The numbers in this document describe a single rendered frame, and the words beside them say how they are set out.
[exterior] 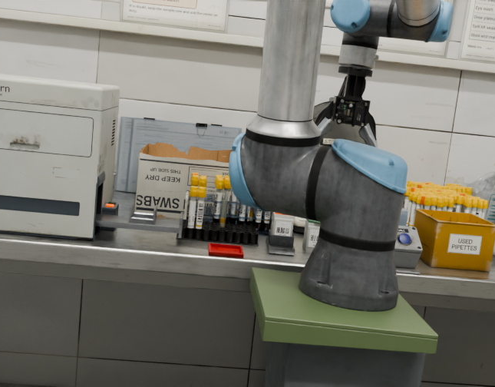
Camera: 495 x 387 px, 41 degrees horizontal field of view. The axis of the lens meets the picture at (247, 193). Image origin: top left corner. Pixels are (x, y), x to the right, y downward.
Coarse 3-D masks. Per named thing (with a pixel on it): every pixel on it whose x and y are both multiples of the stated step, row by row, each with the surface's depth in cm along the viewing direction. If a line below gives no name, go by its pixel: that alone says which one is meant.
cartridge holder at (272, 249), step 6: (270, 234) 138; (270, 240) 137; (276, 240) 138; (282, 240) 138; (288, 240) 138; (270, 246) 136; (276, 246) 137; (282, 246) 137; (288, 246) 138; (270, 252) 136; (276, 252) 136; (282, 252) 136; (288, 252) 136; (294, 252) 136
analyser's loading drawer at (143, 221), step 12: (132, 204) 135; (96, 216) 136; (108, 216) 137; (120, 216) 138; (132, 216) 134; (144, 216) 138; (156, 216) 137; (180, 216) 134; (132, 228) 133; (144, 228) 133; (156, 228) 133; (168, 228) 133; (180, 228) 133
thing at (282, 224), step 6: (276, 216) 138; (282, 216) 138; (288, 216) 138; (276, 222) 137; (282, 222) 137; (288, 222) 137; (276, 228) 138; (282, 228) 138; (288, 228) 138; (276, 234) 138; (282, 234) 138; (288, 234) 138
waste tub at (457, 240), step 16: (416, 224) 149; (432, 224) 140; (448, 224) 138; (464, 224) 138; (480, 224) 139; (432, 240) 140; (448, 240) 139; (464, 240) 139; (480, 240) 139; (432, 256) 139; (448, 256) 139; (464, 256) 140; (480, 256) 140
